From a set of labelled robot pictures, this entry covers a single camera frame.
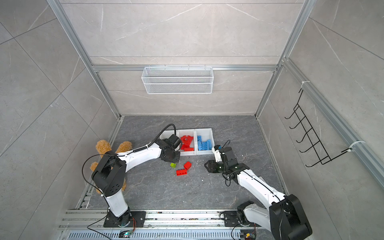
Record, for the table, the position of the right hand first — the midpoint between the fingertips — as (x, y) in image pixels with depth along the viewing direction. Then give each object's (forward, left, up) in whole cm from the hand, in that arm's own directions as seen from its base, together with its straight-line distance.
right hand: (210, 164), depth 85 cm
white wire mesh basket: (+52, +19, +23) cm, 60 cm away
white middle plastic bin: (+28, +12, -5) cm, 31 cm away
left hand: (+7, +19, -2) cm, 21 cm away
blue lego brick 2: (+16, +2, -4) cm, 17 cm away
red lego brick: (+15, +14, -5) cm, 21 cm away
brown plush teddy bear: (+10, +63, +7) cm, 64 cm away
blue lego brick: (+17, +5, -2) cm, 18 cm away
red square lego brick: (+3, +13, -6) cm, 15 cm away
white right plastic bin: (+26, +1, -5) cm, 26 cm away
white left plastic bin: (+7, +22, +21) cm, 32 cm away
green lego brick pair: (+1, +22, -3) cm, 22 cm away
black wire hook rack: (-5, -47, +22) cm, 52 cm away
